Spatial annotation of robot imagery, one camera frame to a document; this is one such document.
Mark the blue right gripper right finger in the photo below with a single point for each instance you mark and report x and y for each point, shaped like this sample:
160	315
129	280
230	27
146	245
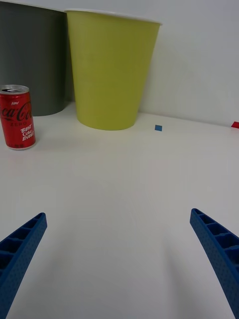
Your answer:
221	251

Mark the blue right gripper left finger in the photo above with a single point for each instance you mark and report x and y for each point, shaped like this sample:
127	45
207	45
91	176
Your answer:
20	256

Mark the red drink can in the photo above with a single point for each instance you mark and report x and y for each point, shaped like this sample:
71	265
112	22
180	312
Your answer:
18	119

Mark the grey plastic bin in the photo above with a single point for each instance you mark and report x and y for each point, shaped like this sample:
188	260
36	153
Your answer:
30	62

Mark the yellow-green plastic bin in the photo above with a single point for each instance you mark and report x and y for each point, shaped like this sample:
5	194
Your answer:
109	74

